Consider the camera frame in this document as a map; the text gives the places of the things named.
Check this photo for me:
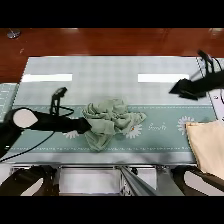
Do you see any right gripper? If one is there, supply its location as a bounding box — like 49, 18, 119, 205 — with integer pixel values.
168, 78, 208, 101

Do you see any pale green T-shirt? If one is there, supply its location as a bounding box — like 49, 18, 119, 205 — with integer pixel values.
81, 96, 148, 153

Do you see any beige garment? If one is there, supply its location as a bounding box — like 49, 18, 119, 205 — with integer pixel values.
184, 120, 224, 181

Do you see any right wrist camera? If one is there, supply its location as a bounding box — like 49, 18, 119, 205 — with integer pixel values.
196, 49, 217, 77

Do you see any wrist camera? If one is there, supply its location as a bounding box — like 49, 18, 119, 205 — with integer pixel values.
196, 49, 217, 77
49, 86, 68, 116

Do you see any silver frame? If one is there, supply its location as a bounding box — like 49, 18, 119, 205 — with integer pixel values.
0, 162, 188, 197

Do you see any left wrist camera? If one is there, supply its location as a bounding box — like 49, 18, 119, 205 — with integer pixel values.
49, 86, 68, 116

